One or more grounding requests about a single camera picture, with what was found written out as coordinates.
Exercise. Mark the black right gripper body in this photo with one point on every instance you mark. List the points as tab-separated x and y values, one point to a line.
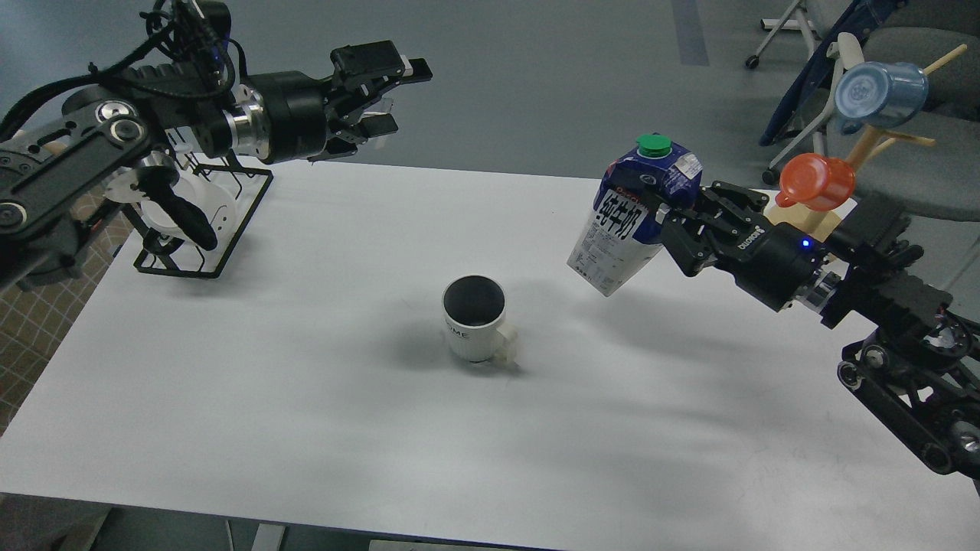
774	263

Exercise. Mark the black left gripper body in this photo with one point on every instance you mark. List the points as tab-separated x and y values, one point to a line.
288	116

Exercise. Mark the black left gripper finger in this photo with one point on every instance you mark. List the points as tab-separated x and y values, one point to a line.
345	138
370	70

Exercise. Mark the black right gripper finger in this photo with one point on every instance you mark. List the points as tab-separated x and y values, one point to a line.
677	236
733	202

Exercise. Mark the blue white milk carton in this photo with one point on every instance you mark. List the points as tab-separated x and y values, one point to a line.
622	232

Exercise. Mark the white ceramic mug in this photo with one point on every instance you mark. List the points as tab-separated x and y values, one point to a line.
474	314

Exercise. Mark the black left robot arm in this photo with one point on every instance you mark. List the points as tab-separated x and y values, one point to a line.
76	151

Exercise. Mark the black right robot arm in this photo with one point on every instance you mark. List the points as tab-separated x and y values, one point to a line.
910	373

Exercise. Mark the wooden cup tree stand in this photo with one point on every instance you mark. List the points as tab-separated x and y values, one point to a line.
871	143

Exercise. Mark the orange plastic cup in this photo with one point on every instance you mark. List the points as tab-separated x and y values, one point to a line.
816	182

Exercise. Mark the blue plastic cup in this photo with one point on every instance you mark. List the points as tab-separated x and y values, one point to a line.
884	95

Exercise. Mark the white mug on rack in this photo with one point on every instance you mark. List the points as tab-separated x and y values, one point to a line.
216	203

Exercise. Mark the grey office chair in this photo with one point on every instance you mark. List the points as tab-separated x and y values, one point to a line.
939	181

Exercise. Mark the beige checkered cloth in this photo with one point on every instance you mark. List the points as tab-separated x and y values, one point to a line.
35	323

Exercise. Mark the black wire cup rack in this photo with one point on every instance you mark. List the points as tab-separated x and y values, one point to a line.
168	256

